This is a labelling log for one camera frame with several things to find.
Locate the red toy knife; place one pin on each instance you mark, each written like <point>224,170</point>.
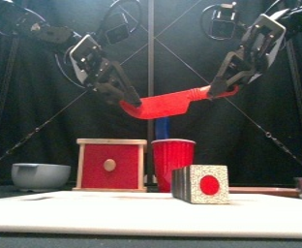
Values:
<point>167,105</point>

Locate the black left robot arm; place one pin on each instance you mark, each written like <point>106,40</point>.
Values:
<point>51,32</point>

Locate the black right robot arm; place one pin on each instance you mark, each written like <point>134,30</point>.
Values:
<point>299,14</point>

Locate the speckled toy sushi roll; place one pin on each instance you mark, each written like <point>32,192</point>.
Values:
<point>203,184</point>

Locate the brown wooden plate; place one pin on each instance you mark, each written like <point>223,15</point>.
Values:
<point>262,191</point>

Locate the white cutting board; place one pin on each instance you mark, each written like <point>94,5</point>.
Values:
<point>150,213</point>

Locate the blue stick in cup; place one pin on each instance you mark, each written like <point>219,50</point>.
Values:
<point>163,128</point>

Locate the red wooden drawer box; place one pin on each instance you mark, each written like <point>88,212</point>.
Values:
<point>111,164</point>

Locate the red plastic cup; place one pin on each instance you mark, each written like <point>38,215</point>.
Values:
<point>172,164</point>

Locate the grey bowl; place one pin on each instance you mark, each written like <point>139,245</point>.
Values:
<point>39,176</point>

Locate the grey vertical frame pole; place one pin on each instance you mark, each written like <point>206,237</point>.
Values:
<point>151,48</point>

